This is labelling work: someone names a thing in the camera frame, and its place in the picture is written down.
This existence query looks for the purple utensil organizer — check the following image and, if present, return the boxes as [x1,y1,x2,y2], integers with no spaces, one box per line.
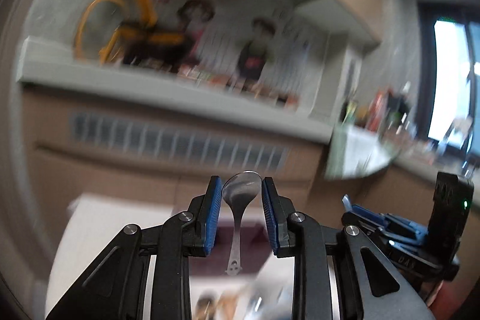
[189,224,295,279]

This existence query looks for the yellow-rimmed glass lid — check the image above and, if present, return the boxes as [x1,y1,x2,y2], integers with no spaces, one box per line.
[73,0,130,64]

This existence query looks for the grey vent grille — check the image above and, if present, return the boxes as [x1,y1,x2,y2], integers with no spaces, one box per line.
[68,112,290,175]

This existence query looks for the black grater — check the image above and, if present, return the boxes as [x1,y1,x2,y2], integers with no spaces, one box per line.
[386,88,410,119]

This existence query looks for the metal spoon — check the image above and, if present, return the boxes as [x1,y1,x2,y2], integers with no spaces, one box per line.
[222,172,262,275]

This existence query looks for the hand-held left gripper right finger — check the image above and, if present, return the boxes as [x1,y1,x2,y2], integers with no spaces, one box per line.
[261,176,437,320]

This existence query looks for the grey kitchen countertop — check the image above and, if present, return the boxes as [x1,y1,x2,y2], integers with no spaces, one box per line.
[17,37,335,145]

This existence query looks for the cartoon wall poster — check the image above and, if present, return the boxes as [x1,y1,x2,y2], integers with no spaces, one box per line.
[157,0,313,108]

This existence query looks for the green checkered cloth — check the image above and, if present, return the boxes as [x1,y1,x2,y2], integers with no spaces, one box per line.
[324,125,400,180]

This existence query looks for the dark sauce bottle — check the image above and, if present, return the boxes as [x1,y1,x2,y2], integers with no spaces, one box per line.
[339,99,357,124]

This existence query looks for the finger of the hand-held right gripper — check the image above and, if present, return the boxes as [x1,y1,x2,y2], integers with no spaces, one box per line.
[382,213,431,250]
[340,194,389,231]

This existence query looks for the window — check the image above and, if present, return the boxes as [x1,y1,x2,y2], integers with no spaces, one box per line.
[427,18,480,156]

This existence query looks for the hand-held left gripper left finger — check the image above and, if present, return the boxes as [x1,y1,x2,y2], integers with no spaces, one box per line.
[46,175,223,320]

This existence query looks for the dark pan with yellow handle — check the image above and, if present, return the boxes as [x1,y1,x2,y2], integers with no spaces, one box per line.
[119,0,188,70]

